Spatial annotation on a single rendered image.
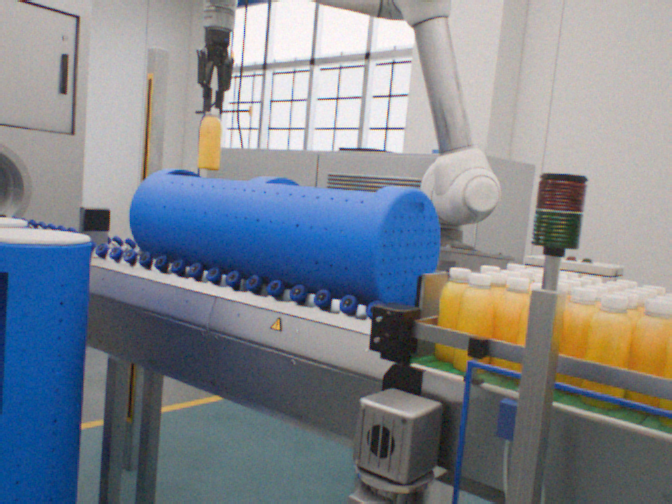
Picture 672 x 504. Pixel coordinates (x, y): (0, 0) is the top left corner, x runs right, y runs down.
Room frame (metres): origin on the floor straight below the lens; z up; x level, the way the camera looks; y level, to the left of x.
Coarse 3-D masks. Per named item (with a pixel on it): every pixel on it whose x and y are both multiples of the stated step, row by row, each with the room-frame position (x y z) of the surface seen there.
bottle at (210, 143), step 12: (204, 120) 1.95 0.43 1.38; (216, 120) 1.95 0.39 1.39; (204, 132) 1.94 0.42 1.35; (216, 132) 1.94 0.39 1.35; (204, 144) 1.94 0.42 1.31; (216, 144) 1.95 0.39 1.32; (204, 156) 1.94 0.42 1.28; (216, 156) 1.95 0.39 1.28; (204, 168) 1.94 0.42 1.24; (216, 168) 1.95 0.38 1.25
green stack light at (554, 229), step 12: (540, 216) 0.88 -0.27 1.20; (552, 216) 0.87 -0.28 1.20; (564, 216) 0.87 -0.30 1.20; (576, 216) 0.87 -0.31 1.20; (540, 228) 0.88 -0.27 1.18; (552, 228) 0.87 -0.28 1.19; (564, 228) 0.87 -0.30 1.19; (576, 228) 0.87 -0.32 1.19; (540, 240) 0.88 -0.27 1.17; (552, 240) 0.87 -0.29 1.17; (564, 240) 0.87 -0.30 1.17; (576, 240) 0.87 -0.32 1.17
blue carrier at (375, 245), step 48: (144, 192) 1.86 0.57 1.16; (192, 192) 1.75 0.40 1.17; (240, 192) 1.65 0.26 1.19; (288, 192) 1.56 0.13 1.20; (336, 192) 1.49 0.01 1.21; (384, 192) 1.43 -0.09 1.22; (144, 240) 1.86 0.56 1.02; (192, 240) 1.71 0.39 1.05; (240, 240) 1.59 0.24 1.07; (288, 240) 1.49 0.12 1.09; (336, 240) 1.41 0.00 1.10; (384, 240) 1.37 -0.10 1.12; (432, 240) 1.53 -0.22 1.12; (288, 288) 1.61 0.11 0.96; (336, 288) 1.45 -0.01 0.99; (384, 288) 1.38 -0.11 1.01
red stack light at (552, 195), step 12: (540, 180) 0.89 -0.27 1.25; (552, 180) 0.88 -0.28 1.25; (540, 192) 0.89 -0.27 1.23; (552, 192) 0.87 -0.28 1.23; (564, 192) 0.87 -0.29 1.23; (576, 192) 0.87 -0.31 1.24; (540, 204) 0.89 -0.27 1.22; (552, 204) 0.87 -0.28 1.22; (564, 204) 0.87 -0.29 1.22; (576, 204) 0.87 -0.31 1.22
